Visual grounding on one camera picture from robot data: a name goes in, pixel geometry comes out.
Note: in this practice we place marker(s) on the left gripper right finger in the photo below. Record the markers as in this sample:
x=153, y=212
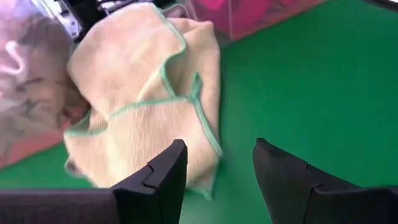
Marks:
x=295, y=193

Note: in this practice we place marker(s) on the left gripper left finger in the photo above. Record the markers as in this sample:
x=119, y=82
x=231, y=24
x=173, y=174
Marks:
x=140, y=199

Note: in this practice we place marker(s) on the light green towel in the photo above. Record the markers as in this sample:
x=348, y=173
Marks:
x=130, y=77

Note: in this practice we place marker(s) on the orange towel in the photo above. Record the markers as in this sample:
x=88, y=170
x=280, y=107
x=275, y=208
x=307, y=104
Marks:
x=28, y=147

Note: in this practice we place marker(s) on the clear plastic bin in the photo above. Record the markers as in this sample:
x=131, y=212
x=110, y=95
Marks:
x=248, y=18
x=28, y=77

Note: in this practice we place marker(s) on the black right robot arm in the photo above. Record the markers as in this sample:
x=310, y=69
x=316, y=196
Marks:
x=87, y=15

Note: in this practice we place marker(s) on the green table mat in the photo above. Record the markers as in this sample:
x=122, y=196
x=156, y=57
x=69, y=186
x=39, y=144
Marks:
x=295, y=93

